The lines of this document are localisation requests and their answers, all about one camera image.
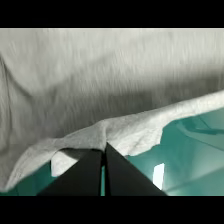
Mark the white T-shirt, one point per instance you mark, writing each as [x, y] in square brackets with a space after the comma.
[100, 80]

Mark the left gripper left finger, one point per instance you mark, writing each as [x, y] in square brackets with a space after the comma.
[81, 178]

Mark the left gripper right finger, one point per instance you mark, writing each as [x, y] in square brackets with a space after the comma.
[125, 178]

